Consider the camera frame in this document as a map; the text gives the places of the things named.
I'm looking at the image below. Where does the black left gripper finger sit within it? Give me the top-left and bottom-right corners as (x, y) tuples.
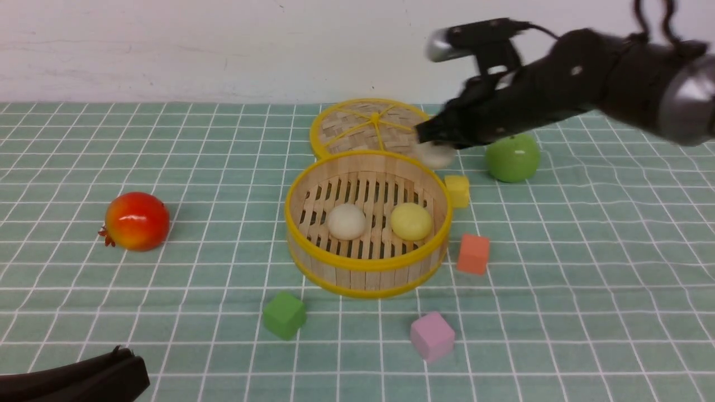
(1, 346), (151, 401)

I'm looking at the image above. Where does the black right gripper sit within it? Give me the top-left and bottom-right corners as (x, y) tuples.
(414, 28), (621, 150)

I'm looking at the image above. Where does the white bun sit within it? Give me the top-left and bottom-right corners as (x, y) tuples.
(326, 203), (367, 240)
(413, 142), (457, 170)

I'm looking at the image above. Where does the yellow bun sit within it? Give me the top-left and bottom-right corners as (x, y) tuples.
(390, 203), (432, 242)

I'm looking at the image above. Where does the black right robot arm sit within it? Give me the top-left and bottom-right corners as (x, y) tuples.
(416, 28), (713, 149)

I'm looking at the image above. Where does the woven bamboo steamer lid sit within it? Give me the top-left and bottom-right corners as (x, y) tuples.
(309, 98), (429, 159)

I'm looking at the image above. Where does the bamboo steamer tray yellow rim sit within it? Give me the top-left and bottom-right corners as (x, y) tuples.
(284, 150), (452, 299)

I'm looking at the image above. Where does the yellow cube block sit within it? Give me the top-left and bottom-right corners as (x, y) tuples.
(444, 175), (470, 208)

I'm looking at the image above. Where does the green apple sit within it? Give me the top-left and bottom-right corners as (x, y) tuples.
(485, 133), (541, 183)

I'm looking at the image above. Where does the orange cube block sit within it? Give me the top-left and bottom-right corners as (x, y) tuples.
(456, 233), (490, 276)

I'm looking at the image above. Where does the green checkered tablecloth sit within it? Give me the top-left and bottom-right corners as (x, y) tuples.
(1, 103), (714, 401)

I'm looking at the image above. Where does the red pomegranate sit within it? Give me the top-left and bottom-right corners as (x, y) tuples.
(98, 192), (170, 252)

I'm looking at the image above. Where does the green cube block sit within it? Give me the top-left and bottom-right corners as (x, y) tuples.
(263, 291), (307, 341)

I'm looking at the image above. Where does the pink cube block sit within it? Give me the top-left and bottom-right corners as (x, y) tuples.
(409, 312), (456, 363)

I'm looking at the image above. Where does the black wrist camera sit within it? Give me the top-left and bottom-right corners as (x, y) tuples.
(426, 18), (531, 76)

